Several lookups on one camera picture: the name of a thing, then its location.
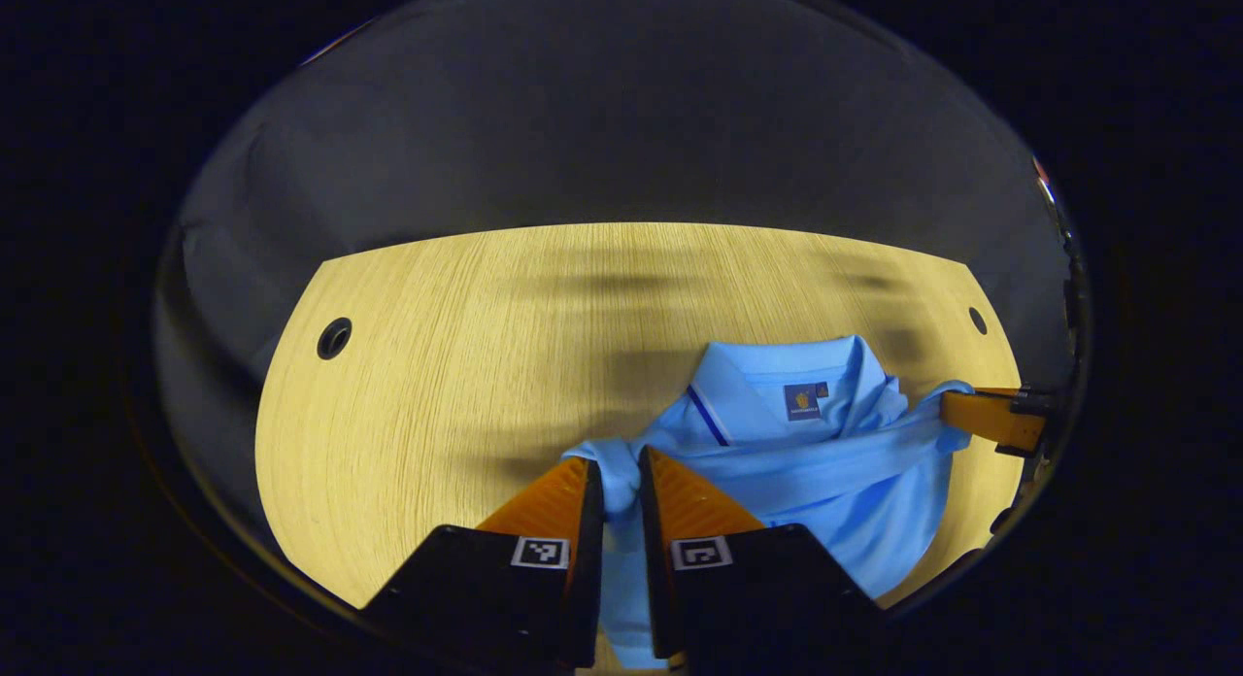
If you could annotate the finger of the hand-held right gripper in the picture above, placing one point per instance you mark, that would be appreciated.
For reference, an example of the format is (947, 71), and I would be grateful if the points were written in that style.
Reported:
(986, 419)

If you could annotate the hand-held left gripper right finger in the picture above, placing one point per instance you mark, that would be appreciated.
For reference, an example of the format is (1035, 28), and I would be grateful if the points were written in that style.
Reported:
(653, 559)

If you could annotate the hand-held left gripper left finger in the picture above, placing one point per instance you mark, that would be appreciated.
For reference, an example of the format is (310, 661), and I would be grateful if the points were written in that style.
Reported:
(587, 559)

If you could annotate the light blue T-shirt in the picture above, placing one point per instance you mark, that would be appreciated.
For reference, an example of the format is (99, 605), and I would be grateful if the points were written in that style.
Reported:
(825, 472)

